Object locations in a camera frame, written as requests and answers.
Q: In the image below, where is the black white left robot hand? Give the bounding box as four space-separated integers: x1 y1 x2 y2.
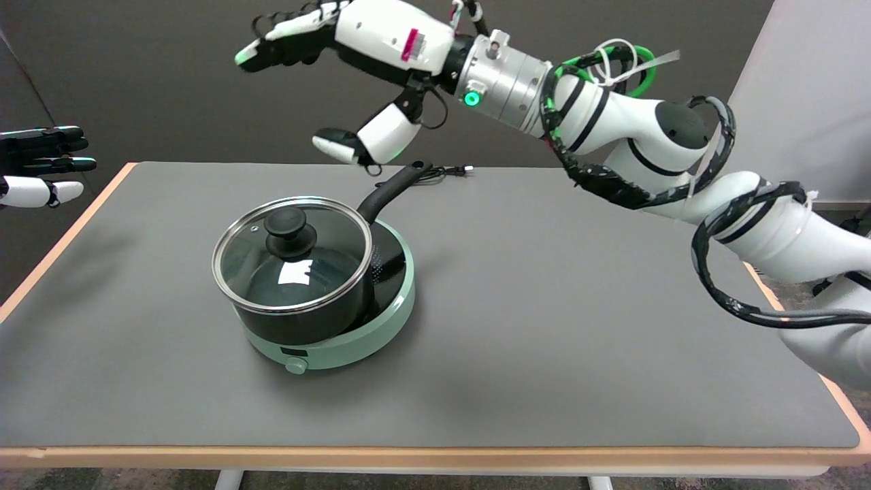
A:
0 126 97 210

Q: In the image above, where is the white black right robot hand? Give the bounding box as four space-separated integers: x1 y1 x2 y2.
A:
235 0 457 172

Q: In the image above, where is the glass pot lid black knob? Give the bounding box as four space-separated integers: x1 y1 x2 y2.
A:
212 196 374 315

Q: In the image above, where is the mint green induction cooker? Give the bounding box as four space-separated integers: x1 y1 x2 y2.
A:
242 219 416 375

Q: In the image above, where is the dark wheeled chair base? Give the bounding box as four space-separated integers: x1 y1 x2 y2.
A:
840 204 871 239

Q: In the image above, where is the black power cord with plug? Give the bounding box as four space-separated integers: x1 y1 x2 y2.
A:
411 164 475 186

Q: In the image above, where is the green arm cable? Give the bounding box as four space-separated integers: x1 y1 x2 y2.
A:
544 44 657 147

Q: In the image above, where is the black wrapped arm cable bundle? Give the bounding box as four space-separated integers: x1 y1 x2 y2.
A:
540 58 871 331

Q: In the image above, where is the black saucepan with long handle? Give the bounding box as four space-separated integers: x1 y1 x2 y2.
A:
231 161 433 346

